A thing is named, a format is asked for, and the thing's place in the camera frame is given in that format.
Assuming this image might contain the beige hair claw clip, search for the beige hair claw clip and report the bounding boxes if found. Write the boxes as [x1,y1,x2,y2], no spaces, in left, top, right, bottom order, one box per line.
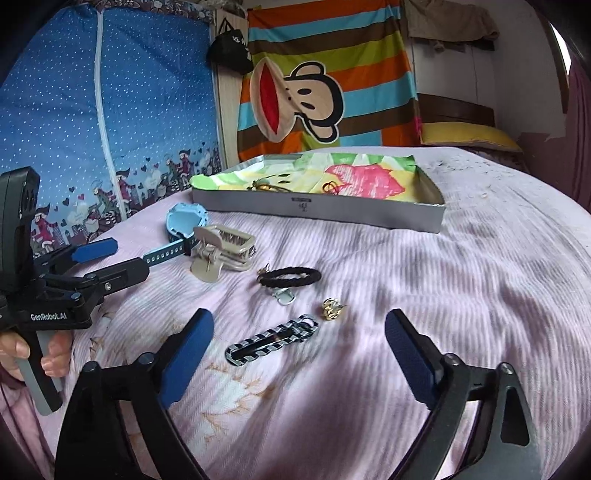
[190,225,256,283]

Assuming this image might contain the black white striped hair clip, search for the black white striped hair clip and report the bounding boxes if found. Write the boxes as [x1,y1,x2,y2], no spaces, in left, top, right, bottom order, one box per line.
[224,315,320,367]

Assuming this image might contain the left hand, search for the left hand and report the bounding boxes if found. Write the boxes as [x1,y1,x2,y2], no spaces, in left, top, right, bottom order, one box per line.
[1,331,73,381]

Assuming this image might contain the blue dotted fabric wardrobe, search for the blue dotted fabric wardrobe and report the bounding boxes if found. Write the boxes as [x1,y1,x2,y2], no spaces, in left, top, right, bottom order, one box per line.
[1,1,222,256]

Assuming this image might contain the small gold earring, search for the small gold earring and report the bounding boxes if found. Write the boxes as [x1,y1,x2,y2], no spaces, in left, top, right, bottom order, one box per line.
[256,263,271,276]

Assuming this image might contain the pink striped bed sheet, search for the pink striped bed sheet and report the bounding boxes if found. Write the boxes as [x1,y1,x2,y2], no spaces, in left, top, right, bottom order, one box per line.
[64,149,590,479]

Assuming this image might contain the black hanging bag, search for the black hanging bag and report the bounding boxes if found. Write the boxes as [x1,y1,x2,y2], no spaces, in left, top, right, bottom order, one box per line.
[206,18,253,76]

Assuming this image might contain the grey shallow cardboard box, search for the grey shallow cardboard box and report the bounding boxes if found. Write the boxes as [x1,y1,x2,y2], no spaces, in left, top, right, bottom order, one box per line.
[190,163,446,233]

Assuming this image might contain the colourful paper box lining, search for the colourful paper box lining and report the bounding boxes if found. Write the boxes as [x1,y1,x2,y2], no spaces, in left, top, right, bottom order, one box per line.
[189,151,429,203]

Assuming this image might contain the striped monkey cartoon blanket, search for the striped monkey cartoon blanket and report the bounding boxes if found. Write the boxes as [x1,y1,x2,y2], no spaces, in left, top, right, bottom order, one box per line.
[238,1,422,161]

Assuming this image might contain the yellow pillow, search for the yellow pillow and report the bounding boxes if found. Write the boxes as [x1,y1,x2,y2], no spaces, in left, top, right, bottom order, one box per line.
[422,122,522,153]

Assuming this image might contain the dark wooden headboard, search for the dark wooden headboard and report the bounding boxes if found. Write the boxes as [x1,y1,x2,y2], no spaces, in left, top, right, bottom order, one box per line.
[418,93,496,127]

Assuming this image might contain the brown hanging garment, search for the brown hanging garment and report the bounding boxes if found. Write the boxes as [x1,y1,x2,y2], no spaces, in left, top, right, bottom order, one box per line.
[404,0,500,51]

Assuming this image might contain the dark green hair tie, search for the dark green hair tie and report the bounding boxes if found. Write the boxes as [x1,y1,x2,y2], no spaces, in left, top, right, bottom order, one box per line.
[246,177,293,194]

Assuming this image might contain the black braided hair tie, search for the black braided hair tie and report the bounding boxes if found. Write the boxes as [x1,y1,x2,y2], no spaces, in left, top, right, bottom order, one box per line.
[256,265,323,290]

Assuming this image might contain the gold ring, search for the gold ring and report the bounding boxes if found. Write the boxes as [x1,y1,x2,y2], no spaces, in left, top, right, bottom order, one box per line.
[320,297,348,322]

